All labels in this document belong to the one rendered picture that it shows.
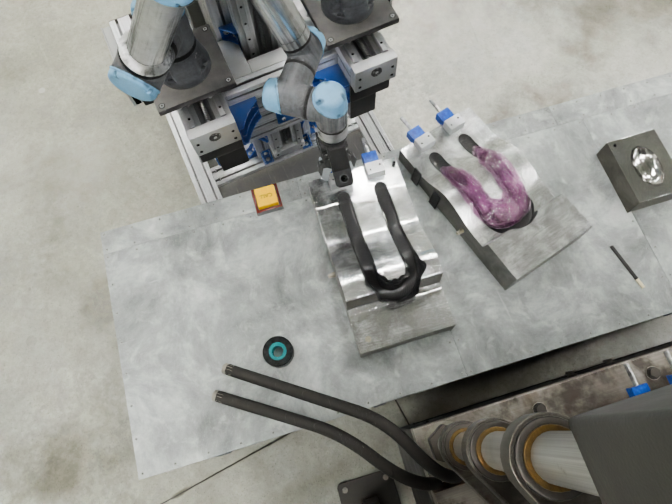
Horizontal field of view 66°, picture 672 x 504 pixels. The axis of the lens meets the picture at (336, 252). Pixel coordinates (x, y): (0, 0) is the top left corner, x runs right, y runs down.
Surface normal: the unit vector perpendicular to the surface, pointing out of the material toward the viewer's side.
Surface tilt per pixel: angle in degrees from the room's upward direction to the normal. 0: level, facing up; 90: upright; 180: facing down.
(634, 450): 90
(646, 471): 90
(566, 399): 0
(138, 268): 0
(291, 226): 0
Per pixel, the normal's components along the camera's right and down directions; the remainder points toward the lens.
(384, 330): -0.04, -0.33
